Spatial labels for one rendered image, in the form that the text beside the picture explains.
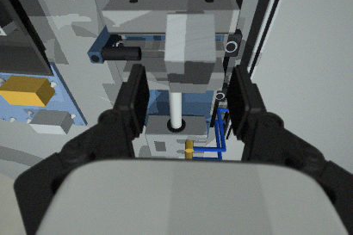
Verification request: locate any yellow rectangular block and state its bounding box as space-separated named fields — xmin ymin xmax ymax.
xmin=0 ymin=76 xmax=56 ymax=107

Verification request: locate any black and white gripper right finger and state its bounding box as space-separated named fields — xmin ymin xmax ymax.
xmin=226 ymin=65 xmax=353 ymax=235

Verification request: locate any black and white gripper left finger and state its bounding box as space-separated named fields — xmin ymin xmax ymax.
xmin=14 ymin=64 xmax=150 ymax=235

